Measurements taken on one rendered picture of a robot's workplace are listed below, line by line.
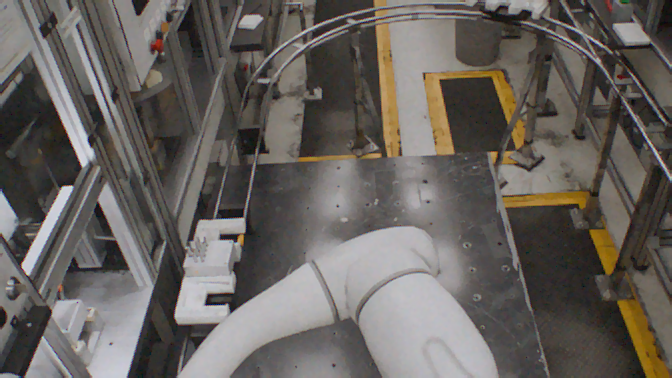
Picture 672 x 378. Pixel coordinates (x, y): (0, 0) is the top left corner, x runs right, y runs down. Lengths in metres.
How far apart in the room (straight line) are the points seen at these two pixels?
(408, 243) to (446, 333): 0.17
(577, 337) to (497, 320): 0.89
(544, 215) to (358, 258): 2.30
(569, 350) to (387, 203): 1.00
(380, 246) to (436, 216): 1.22
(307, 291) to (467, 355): 0.25
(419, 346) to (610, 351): 1.95
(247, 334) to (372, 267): 0.20
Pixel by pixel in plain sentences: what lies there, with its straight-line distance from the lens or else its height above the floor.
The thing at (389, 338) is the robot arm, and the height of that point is 1.48.
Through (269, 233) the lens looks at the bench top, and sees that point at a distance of 2.09.
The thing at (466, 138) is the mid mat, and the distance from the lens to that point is 3.55.
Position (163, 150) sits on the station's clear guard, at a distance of 1.90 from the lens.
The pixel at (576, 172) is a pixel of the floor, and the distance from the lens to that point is 3.44.
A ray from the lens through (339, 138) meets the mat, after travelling 3.57.
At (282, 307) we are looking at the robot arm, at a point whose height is 1.46.
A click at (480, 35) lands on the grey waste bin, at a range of 4.13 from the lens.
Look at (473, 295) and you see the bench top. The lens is 1.87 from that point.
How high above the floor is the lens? 2.14
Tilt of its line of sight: 41 degrees down
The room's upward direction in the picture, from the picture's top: 6 degrees counter-clockwise
